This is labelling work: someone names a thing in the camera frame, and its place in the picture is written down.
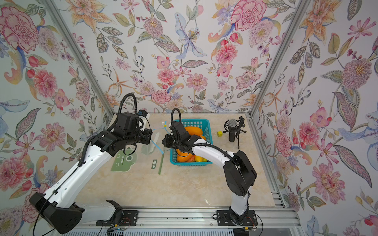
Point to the aluminium front rail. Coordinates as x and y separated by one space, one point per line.
205 217

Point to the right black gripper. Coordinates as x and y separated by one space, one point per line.
167 141

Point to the clear blue-zip bag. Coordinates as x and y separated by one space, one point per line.
155 146

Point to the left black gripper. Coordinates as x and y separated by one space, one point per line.
147 135

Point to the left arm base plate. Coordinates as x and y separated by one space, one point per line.
120 219

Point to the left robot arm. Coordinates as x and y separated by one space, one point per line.
57 204

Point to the black microphone on stand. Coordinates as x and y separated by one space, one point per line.
234 128

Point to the red mango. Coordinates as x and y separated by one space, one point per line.
192 159

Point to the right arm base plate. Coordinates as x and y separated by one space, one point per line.
230 218

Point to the clear green-zip bag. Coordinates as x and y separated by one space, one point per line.
144 161

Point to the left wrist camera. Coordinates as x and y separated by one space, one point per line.
144 116

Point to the large orange mango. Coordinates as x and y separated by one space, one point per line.
183 156

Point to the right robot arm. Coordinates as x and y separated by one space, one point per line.
239 173

